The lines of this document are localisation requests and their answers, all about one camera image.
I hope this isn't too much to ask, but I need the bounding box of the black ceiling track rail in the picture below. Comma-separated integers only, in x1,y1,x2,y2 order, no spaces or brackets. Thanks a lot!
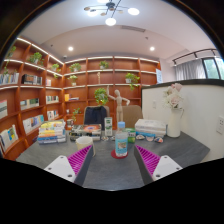
172,48,218,66

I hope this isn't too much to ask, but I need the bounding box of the white partition with dark top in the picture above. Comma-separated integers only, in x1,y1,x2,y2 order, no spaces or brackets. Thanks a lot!
141,79,224,163

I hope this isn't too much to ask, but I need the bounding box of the wooden shelf unit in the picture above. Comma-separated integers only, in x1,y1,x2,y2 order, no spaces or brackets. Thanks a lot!
0,36,163,161

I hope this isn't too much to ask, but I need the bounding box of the white paper pack stack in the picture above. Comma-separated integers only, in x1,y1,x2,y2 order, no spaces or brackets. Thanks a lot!
134,118,168,138

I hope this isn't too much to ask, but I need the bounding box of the clear blue-capped water bottle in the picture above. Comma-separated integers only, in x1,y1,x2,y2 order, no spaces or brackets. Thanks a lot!
114,121,129,158

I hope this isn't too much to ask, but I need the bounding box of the white curtain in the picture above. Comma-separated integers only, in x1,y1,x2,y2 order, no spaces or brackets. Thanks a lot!
174,59,206,81

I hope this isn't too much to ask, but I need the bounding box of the branched globe ceiling lamp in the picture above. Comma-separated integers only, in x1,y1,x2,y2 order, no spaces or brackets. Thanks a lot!
83,0,141,27

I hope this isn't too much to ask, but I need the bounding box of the colourful book stack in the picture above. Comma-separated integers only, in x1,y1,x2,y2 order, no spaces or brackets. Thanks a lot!
37,119,68,145

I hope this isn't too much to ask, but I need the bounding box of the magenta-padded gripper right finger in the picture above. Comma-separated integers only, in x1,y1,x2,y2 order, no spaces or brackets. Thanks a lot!
133,145,183,186

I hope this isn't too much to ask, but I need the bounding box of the green white box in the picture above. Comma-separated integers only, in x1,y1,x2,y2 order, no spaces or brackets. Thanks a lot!
124,127,137,144

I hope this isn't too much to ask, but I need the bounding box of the window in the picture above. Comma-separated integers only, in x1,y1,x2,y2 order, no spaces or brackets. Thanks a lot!
201,57,224,80

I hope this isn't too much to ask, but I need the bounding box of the white vase with flowers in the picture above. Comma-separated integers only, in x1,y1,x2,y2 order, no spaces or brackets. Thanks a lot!
162,83,185,138

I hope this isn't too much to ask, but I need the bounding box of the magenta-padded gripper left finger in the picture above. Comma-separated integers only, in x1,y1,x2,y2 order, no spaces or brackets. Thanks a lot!
43,145,95,187

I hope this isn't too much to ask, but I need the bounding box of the tall green white carton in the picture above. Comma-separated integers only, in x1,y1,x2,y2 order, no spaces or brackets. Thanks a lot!
104,116,114,137

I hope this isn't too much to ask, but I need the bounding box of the flat round red coaster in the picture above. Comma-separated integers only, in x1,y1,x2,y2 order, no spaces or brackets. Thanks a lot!
110,149,129,160

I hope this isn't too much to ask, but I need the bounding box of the wooden artist mannequin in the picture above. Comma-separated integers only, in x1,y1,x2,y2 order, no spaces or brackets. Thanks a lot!
106,85,131,123

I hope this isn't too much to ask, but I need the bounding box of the dark blue chair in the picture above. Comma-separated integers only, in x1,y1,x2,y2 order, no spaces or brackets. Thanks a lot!
83,105,110,127

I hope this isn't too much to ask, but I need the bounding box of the ceiling air vent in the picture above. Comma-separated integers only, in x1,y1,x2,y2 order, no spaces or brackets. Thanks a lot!
120,25,147,33

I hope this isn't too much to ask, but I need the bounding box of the dark book stack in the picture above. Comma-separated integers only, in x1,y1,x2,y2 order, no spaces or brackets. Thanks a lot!
68,124,103,142

